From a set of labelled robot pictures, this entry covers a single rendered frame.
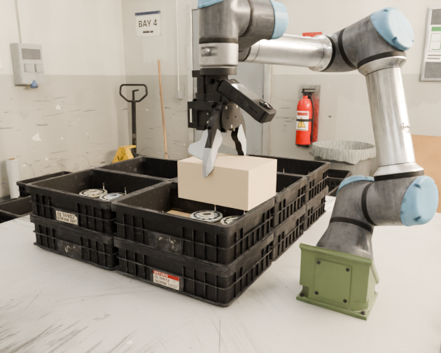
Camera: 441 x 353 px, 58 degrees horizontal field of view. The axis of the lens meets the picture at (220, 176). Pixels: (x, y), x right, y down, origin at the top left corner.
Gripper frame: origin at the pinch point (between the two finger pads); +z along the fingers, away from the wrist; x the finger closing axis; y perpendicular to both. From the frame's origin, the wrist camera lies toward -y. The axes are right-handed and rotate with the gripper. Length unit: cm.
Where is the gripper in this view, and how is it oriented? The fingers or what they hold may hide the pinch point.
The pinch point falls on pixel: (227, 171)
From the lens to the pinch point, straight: 80.3
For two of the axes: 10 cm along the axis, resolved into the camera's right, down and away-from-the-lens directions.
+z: 0.0, 9.7, 2.3
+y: -8.5, -1.2, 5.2
